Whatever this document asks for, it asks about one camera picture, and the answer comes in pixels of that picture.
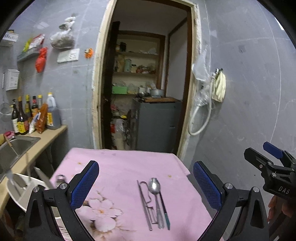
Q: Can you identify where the person's right hand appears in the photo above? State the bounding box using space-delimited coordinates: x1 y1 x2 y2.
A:
267 195 295 222

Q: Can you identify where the white utensil holder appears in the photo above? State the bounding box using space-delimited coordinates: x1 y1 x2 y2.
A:
6 173 54 212

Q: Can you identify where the pink floral tablecloth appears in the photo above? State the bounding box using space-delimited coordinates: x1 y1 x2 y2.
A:
51 148 212 240

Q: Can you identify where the large dark vinegar jug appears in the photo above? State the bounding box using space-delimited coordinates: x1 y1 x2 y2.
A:
47 92 61 130

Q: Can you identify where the steel spoon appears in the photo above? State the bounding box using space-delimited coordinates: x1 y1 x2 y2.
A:
148 178 164 230

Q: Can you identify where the orange snack packet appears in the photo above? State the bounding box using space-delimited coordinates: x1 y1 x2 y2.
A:
36 103 48 133

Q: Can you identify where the steel sink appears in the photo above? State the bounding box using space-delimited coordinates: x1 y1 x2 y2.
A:
0 136 41 181

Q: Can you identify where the cream cloth on hook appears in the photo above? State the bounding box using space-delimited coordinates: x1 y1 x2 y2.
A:
212 68 226 103

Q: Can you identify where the soy sauce bottle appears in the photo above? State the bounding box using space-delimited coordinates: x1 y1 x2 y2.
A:
18 96 29 135

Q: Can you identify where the grey metal cabinet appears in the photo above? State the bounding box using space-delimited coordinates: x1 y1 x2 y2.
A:
129 98 182 153

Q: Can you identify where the green box on shelf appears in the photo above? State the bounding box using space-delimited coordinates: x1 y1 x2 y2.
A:
112 86 127 94

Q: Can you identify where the aluminium pot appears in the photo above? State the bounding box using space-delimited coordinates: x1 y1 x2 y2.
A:
149 89 164 98

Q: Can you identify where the red plastic bag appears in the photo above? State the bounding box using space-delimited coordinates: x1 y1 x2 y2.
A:
35 47 48 73

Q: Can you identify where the metal wire tool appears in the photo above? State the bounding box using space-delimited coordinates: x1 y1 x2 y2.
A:
139 181 158 225

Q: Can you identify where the white hose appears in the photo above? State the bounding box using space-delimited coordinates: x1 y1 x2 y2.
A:
188 71 216 137

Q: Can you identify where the wall power socket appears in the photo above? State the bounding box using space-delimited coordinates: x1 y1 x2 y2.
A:
57 48 80 63

